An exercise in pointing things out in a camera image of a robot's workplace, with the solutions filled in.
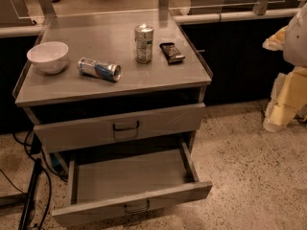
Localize white bowl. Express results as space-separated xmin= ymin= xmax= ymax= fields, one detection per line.
xmin=27 ymin=41 xmax=69 ymax=74

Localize dark chocolate bar wrapper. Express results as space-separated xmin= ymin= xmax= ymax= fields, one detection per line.
xmin=159 ymin=42 xmax=185 ymax=64

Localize black bar on floor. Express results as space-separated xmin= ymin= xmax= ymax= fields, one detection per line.
xmin=18 ymin=158 xmax=42 ymax=230

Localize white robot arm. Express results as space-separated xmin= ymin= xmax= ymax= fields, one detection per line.
xmin=263 ymin=4 xmax=307 ymax=132

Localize blue silver can lying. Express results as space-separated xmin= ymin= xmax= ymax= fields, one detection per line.
xmin=78 ymin=57 xmax=122 ymax=82

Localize grey drawer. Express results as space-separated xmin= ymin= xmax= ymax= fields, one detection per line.
xmin=52 ymin=142 xmax=212 ymax=227
xmin=35 ymin=103 xmax=205 ymax=153

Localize grey top drawer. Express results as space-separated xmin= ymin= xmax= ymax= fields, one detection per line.
xmin=35 ymin=103 xmax=205 ymax=153

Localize grey metal drawer cabinet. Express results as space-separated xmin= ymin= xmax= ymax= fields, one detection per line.
xmin=12 ymin=9 xmax=214 ymax=228

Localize white horizontal rail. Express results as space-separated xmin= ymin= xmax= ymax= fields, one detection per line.
xmin=174 ymin=8 xmax=299 ymax=25

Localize silver green upright can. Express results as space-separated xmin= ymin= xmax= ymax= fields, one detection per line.
xmin=134 ymin=24 xmax=154 ymax=63

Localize black floor cables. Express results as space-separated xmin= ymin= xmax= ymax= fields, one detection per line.
xmin=0 ymin=129 xmax=68 ymax=230

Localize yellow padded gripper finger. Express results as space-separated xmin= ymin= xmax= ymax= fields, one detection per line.
xmin=263 ymin=67 xmax=307 ymax=132

